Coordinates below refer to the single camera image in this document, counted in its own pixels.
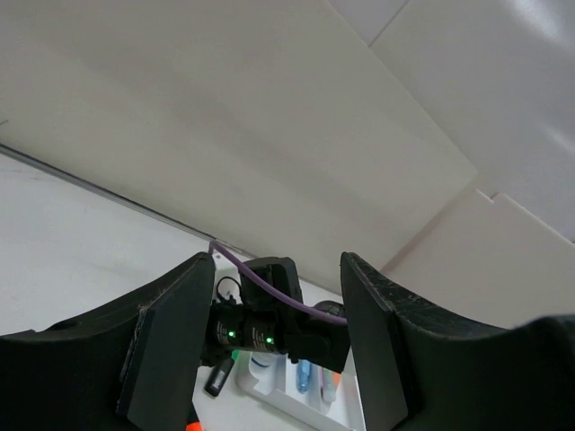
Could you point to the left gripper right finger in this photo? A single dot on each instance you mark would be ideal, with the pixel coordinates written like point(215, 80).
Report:
point(421, 367)

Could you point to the blue eraser case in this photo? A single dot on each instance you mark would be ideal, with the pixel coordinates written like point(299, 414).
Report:
point(303, 375)

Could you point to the green cap clear marker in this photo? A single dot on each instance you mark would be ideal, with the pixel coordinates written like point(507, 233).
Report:
point(334, 383)

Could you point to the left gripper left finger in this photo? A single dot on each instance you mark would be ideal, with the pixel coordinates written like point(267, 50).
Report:
point(130, 364)

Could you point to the white divided organizer tray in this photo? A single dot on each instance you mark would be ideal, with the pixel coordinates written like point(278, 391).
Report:
point(275, 385)

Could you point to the orange cap black highlighter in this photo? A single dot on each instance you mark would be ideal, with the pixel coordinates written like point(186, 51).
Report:
point(194, 426)

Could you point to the purple translucent marker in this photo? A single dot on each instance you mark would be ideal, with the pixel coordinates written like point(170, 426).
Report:
point(325, 383)

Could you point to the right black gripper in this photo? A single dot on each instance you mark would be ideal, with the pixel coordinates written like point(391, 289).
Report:
point(260, 322)

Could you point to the green cap black highlighter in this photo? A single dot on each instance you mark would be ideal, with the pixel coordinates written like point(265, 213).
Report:
point(219, 375)

